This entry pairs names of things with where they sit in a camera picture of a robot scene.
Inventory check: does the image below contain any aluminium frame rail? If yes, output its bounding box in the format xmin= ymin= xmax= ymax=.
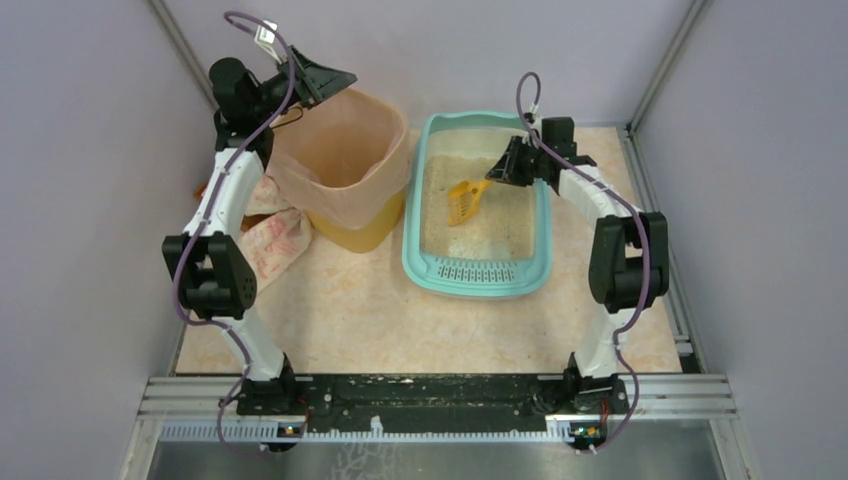
xmin=137 ymin=374 xmax=737 ymax=445

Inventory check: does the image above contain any yellow litter scoop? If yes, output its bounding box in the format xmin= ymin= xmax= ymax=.
xmin=447 ymin=179 xmax=493 ymax=227

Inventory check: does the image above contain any pink patterned cloth bag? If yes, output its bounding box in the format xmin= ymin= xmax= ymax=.
xmin=238 ymin=175 xmax=313 ymax=292

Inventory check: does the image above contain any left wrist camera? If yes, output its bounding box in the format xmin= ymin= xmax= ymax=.
xmin=254 ymin=21 xmax=284 ymax=65

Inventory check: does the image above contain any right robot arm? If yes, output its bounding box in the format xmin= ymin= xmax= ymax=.
xmin=486 ymin=113 xmax=669 ymax=411

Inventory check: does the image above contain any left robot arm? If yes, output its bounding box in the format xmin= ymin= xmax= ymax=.
xmin=162 ymin=49 xmax=357 ymax=415

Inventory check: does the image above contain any brown wooden tray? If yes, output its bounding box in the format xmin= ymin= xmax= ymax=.
xmin=192 ymin=183 xmax=265 ymax=233

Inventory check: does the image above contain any cat litter sand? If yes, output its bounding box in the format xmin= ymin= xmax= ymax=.
xmin=420 ymin=155 xmax=536 ymax=260

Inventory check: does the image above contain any orange plastic bin liner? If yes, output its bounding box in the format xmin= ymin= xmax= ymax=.
xmin=266 ymin=88 xmax=411 ymax=230

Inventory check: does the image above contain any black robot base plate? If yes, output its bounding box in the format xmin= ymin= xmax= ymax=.
xmin=234 ymin=372 xmax=630 ymax=434

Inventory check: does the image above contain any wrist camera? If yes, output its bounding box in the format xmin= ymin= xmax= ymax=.
xmin=523 ymin=103 xmax=543 ymax=146
xmin=254 ymin=21 xmax=284 ymax=65

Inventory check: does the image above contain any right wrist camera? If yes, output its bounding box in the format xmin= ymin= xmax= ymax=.
xmin=523 ymin=103 xmax=543 ymax=146

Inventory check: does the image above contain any yellow trash bin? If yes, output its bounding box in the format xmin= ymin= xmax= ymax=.
xmin=305 ymin=192 xmax=405 ymax=254

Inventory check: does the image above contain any teal litter box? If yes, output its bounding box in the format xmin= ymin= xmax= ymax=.
xmin=402 ymin=111 xmax=553 ymax=299

